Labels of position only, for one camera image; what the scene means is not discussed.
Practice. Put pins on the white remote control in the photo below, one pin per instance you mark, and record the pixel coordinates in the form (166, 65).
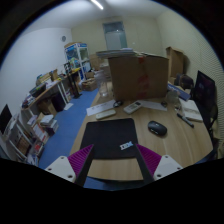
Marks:
(105, 114)

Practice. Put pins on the white notebook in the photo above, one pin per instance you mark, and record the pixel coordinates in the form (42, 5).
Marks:
(190, 110)

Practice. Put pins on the black monitor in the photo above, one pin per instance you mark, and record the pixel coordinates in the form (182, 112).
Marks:
(5, 117)

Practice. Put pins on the large cardboard box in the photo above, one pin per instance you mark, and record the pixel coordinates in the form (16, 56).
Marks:
(139, 77)

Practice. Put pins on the white remote with buttons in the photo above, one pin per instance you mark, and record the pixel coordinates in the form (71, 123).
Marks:
(132, 107)

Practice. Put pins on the black IBM mouse pad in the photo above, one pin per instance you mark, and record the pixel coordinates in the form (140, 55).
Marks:
(112, 139)

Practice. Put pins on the white paper sheet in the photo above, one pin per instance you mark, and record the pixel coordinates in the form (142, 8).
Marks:
(100, 108)

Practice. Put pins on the white bookshelf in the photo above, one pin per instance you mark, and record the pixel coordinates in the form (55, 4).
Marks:
(25, 145)

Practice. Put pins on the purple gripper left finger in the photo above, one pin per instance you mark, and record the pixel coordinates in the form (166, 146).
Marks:
(75, 167)

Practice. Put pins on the glass display cabinet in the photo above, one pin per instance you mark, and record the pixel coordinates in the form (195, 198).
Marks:
(77, 55)

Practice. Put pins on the black computer mouse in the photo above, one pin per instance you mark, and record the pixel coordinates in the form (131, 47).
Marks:
(157, 128)

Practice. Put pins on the white side desk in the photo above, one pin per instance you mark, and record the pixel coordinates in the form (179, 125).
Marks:
(58, 84)

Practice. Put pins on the stack of papers on box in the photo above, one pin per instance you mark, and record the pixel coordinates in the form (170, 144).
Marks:
(115, 53)

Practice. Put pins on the black office chair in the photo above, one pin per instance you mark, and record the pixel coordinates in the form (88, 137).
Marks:
(204, 95)

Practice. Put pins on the small cardboard box on floor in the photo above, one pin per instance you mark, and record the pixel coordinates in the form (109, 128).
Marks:
(89, 85)

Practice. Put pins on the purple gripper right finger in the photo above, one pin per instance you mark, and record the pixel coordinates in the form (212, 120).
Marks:
(154, 166)

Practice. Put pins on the ceiling light tube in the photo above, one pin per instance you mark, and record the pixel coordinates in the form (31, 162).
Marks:
(97, 4)

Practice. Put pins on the tall cardboard box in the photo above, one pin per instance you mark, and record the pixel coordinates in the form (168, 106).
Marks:
(175, 62)

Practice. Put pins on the door with window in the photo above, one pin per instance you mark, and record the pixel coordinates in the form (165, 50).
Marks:
(115, 35)

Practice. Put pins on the black marker pen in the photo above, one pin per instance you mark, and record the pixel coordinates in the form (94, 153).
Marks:
(185, 120)

